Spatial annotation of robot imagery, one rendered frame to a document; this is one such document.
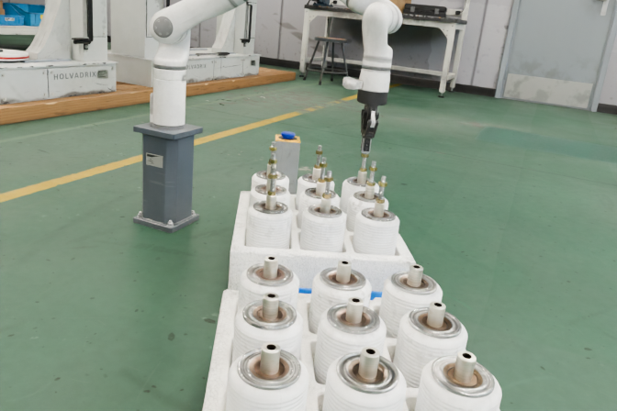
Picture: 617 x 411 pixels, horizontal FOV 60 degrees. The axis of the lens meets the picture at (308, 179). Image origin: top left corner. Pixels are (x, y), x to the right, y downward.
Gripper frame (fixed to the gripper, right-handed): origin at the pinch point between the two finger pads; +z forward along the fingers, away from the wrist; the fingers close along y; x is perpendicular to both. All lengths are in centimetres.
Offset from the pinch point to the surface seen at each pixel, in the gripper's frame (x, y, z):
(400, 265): -5.0, -31.2, 18.1
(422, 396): 4, -79, 13
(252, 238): 26.6, -27.2, 16.2
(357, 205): 2.9, -15.4, 11.0
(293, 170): 17.2, 13.5, 12.1
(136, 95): 111, 216, 30
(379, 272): -0.7, -31.3, 19.9
